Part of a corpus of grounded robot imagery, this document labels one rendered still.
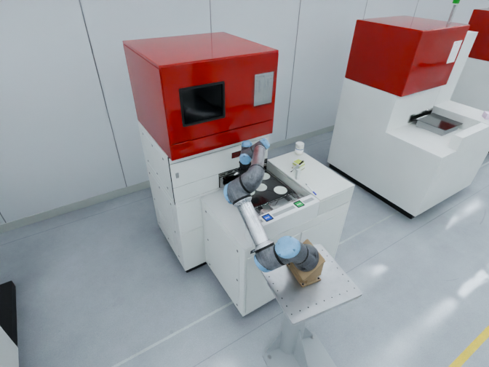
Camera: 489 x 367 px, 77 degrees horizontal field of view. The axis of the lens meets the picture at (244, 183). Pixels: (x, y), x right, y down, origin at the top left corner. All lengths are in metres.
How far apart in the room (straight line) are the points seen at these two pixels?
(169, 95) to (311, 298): 1.37
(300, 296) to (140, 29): 2.71
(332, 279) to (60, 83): 2.78
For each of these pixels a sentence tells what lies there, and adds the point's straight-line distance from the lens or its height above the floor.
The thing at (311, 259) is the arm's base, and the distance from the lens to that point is 1.71.
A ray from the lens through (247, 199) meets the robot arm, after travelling 1.69.
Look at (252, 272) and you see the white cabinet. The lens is 2.17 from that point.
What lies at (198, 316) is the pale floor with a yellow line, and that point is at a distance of 2.66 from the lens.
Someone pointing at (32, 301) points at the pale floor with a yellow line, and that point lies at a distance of 3.18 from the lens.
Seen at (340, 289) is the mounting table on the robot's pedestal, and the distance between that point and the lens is 1.86.
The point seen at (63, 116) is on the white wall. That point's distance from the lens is 3.41.
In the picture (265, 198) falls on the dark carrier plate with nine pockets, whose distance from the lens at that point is 2.21.
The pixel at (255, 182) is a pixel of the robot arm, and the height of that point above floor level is 1.30.
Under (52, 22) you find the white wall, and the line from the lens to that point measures 3.23.
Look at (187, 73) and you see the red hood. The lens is 1.87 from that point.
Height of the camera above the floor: 2.26
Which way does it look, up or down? 36 degrees down
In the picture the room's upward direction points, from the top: 1 degrees clockwise
